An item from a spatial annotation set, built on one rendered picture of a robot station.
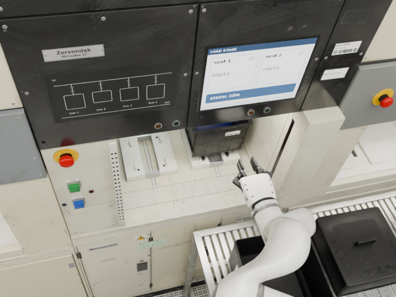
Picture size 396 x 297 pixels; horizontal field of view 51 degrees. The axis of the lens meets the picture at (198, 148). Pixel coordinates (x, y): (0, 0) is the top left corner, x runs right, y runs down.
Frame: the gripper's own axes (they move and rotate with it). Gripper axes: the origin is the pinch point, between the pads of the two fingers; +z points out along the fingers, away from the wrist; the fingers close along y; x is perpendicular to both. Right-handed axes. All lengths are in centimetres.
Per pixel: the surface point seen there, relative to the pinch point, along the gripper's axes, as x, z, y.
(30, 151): 22, 2, -63
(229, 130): -9.5, 22.5, 2.7
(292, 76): 36.7, 1.8, 6.6
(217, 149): -22.0, 23.2, -0.2
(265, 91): 32.5, 1.9, -0.3
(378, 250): -33, -28, 50
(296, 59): 42.9, 1.8, 5.9
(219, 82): 37.9, 2.1, -14.2
